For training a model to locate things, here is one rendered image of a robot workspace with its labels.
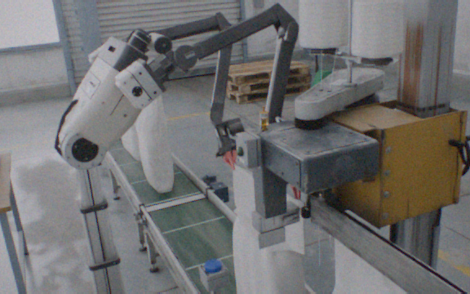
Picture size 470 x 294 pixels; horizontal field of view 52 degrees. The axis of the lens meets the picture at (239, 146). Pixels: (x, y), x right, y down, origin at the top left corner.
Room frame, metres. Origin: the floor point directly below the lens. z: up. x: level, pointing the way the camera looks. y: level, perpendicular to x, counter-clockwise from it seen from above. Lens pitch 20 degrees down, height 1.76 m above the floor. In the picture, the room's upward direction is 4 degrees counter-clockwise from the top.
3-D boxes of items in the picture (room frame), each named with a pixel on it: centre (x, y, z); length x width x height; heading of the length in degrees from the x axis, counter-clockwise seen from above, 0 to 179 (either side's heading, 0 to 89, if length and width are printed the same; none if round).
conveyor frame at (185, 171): (3.90, 0.88, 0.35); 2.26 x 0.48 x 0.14; 23
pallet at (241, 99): (7.39, -0.45, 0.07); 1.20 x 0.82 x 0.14; 111
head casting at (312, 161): (1.27, -0.21, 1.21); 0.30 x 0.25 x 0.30; 23
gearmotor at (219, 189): (3.16, 0.22, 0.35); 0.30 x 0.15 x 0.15; 23
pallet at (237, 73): (7.37, -0.44, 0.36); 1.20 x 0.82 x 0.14; 109
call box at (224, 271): (1.40, 0.11, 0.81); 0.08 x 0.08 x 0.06; 23
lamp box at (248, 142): (1.32, -0.03, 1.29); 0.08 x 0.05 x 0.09; 23
